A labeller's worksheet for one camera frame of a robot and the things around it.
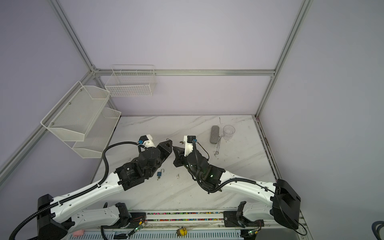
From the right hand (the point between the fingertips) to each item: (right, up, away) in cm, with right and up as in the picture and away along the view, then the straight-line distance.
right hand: (170, 149), depth 69 cm
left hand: (+1, +3, +1) cm, 3 cm away
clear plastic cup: (+36, +8, +39) cm, 53 cm away
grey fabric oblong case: (+25, +5, +36) cm, 45 cm away
